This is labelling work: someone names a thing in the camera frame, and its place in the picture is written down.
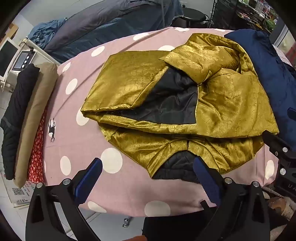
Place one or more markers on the gold patterned padded jacket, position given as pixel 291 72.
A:
pixel 138 81

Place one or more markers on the navy blue garment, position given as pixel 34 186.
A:
pixel 272 76

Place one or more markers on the metal bed leg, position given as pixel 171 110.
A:
pixel 126 223

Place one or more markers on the pink polka dot blanket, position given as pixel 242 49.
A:
pixel 76 148

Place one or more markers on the person's left hand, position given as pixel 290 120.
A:
pixel 140 238

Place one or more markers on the blue crumpled jacket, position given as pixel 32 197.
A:
pixel 46 32

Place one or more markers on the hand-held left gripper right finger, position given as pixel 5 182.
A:
pixel 207 183

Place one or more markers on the red floral cloth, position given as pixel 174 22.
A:
pixel 37 150

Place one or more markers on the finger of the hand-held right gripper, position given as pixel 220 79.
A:
pixel 292 114
pixel 275 141

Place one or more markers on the grey-blue duvet on bed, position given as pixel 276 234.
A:
pixel 92 27

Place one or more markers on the black round stool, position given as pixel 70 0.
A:
pixel 194 14

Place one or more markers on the grey control panel device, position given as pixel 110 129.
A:
pixel 23 60

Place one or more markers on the beige folded garment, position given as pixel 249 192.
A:
pixel 34 115

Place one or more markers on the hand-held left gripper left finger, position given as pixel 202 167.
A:
pixel 89 178

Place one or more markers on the potted green plant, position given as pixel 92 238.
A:
pixel 270 24

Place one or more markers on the black quilted jacket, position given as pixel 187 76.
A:
pixel 18 111

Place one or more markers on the printed paper sheet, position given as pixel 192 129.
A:
pixel 18 192

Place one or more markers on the white monitor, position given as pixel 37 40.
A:
pixel 7 55

